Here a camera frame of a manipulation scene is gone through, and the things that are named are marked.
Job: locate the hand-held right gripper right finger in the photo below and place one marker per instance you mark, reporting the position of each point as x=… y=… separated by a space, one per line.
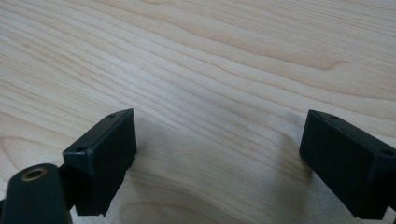
x=345 y=168

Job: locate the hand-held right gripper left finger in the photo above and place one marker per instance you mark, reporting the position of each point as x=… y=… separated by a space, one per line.
x=102 y=161

